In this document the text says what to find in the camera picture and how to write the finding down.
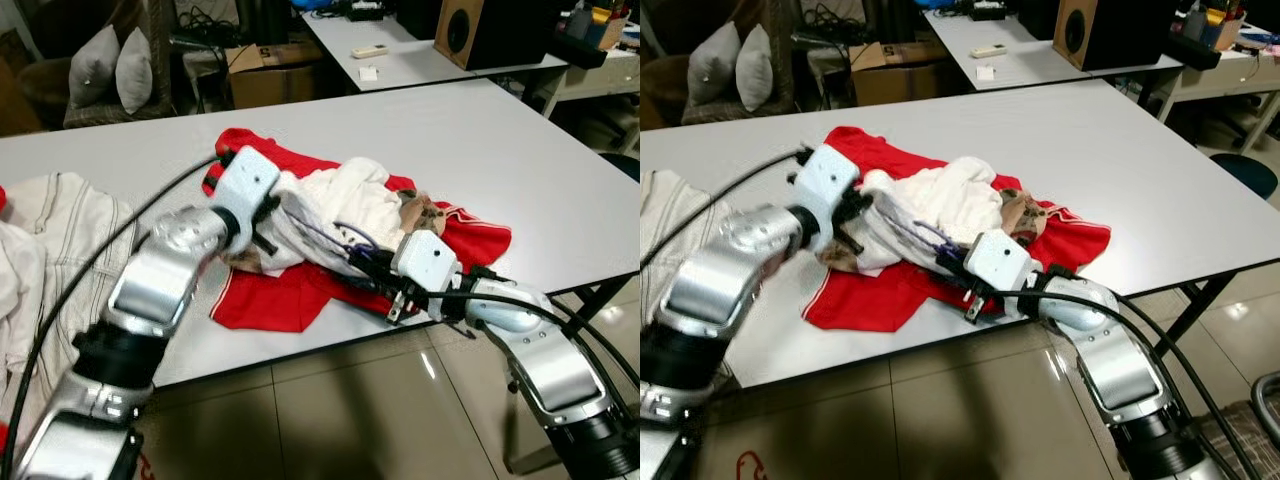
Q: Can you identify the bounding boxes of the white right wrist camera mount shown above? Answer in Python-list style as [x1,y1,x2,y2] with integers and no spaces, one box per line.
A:
[962,230,1036,321]
[390,230,463,321]

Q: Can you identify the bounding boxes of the colourful small box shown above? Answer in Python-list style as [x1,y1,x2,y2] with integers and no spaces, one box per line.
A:
[560,0,631,51]
[1180,0,1251,51]

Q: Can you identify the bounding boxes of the open cardboard box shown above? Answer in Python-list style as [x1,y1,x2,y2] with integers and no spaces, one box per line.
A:
[225,42,326,109]
[850,42,941,107]

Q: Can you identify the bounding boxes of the grey woven mat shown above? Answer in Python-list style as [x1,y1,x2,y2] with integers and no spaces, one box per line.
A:
[1190,400,1280,480]

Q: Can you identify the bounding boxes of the dark round stool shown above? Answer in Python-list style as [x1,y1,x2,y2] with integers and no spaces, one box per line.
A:
[1208,152,1271,199]
[600,152,641,183]

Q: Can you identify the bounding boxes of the brown wicker chair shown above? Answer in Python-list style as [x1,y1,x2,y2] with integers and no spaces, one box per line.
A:
[20,0,181,131]
[660,0,798,126]

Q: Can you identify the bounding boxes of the white side desk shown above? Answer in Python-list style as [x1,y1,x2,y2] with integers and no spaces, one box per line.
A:
[545,45,641,131]
[1165,45,1280,101]

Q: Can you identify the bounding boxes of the cream shirt brown sleeves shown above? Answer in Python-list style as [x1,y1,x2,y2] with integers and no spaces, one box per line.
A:
[820,157,1046,276]
[225,157,446,276]

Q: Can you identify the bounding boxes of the red shirt white trim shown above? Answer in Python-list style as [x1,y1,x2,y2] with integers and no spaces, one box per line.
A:
[803,125,1113,333]
[203,128,513,333]

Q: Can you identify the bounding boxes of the white office table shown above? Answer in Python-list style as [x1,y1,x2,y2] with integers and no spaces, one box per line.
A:
[925,8,1186,93]
[300,8,571,93]

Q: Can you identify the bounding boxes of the large white table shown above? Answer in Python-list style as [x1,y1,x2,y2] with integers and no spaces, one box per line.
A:
[640,78,1280,391]
[0,78,641,391]

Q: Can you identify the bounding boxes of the grey pillow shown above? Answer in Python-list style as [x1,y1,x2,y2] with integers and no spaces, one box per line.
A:
[115,27,156,113]
[68,25,123,111]
[688,22,743,109]
[735,25,776,113]

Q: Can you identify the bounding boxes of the white zip jacket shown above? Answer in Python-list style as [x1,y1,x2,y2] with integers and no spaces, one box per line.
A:
[0,172,136,441]
[640,170,706,263]

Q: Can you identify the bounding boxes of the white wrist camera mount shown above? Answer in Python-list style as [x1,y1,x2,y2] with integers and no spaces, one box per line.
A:
[962,230,1036,321]
[208,147,281,226]
[795,143,861,229]
[390,230,463,321]

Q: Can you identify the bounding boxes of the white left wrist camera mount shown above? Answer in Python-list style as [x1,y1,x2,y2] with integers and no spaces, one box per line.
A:
[795,143,861,229]
[208,147,281,226]

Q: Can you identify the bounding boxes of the purple plastic hanger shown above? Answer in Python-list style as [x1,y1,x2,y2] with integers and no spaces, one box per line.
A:
[895,215,966,263]
[290,210,381,263]

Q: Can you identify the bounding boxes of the black wood loudspeaker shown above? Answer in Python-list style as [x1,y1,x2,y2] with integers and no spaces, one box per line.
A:
[433,0,561,71]
[1052,0,1181,71]

